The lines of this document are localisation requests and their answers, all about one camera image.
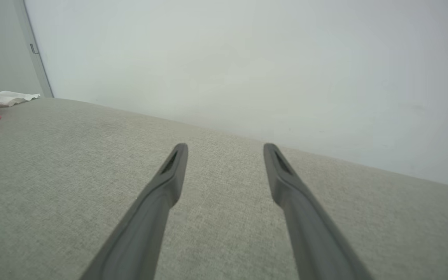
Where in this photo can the white crumpled cloth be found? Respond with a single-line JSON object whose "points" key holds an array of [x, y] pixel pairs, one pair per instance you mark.
{"points": [[10, 97]]}

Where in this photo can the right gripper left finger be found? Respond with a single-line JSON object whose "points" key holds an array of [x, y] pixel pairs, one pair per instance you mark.
{"points": [[150, 217]]}

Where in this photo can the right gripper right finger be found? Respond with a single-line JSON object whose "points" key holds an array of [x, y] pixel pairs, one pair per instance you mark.
{"points": [[309, 229]]}

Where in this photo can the small metal hinge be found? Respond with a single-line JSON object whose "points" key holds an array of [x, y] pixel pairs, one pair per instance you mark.
{"points": [[34, 48]]}

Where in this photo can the grey door frame strip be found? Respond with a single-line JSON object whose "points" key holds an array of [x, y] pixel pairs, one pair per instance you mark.
{"points": [[38, 66]]}

